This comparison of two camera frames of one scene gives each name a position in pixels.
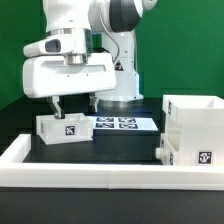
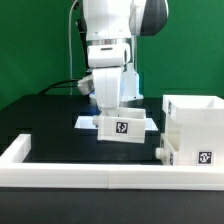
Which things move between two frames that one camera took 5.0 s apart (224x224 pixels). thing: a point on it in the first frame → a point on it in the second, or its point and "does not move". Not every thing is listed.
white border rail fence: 15,173 does not move
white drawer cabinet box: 195,124 does not move
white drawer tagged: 77,127 → 121,124
